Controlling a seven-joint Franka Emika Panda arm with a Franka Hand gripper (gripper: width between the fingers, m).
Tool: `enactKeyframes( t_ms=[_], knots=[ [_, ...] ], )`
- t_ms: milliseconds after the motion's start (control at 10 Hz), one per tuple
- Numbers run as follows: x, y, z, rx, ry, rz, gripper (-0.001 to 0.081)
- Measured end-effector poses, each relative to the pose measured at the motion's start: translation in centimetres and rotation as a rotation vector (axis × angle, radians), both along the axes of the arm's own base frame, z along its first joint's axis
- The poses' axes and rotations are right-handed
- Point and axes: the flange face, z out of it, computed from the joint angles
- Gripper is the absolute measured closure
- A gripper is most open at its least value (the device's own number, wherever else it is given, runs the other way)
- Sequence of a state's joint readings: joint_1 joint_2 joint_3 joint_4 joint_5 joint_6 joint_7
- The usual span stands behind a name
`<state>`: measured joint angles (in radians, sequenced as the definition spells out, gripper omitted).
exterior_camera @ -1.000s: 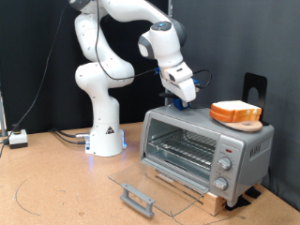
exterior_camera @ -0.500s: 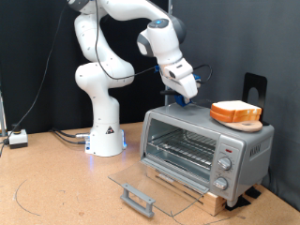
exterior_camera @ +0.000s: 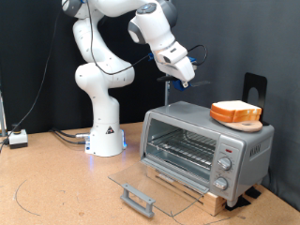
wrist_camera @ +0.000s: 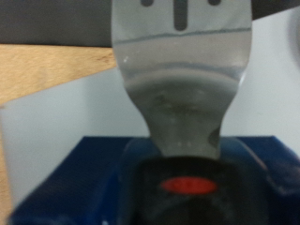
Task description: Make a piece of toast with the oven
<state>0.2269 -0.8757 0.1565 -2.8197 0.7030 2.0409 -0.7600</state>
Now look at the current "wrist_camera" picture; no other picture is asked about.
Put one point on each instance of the silver toaster oven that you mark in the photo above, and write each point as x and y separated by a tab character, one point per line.
62	125

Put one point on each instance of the spatula with blue grip block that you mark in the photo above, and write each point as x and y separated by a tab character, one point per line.
181	93

